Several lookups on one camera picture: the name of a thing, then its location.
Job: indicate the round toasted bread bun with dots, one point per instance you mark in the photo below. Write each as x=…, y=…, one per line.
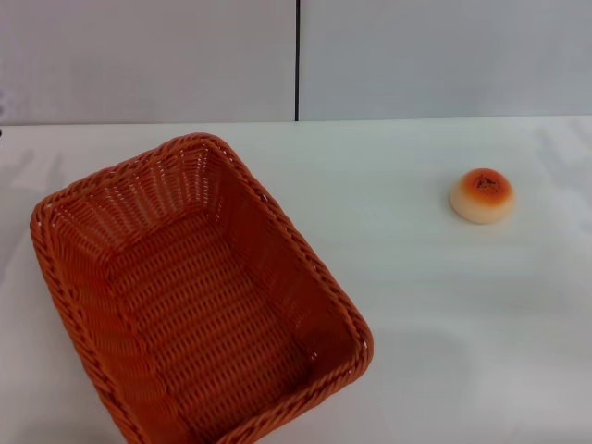
x=482, y=196

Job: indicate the orange woven rectangular basket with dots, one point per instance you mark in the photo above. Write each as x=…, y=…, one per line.
x=199, y=296

